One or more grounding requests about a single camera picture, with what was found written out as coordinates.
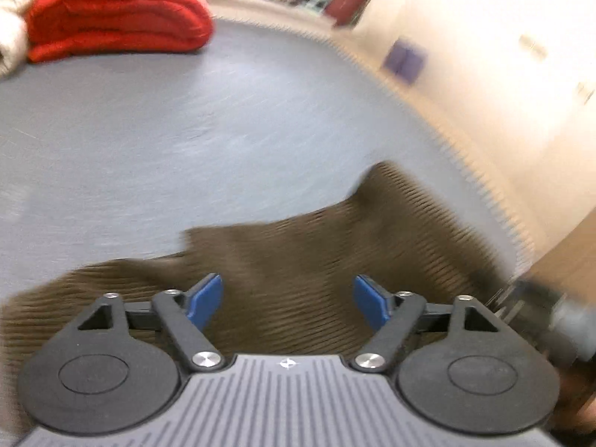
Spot brown corduroy pants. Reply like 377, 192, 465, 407
1, 162, 506, 435

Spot grey quilted mattress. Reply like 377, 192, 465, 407
1, 21, 531, 297

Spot purple box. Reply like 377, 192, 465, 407
383, 38, 427, 85

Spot red folded blanket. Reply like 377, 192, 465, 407
26, 0, 215, 64

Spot beige fluffy blanket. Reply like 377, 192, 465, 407
1, 0, 34, 78

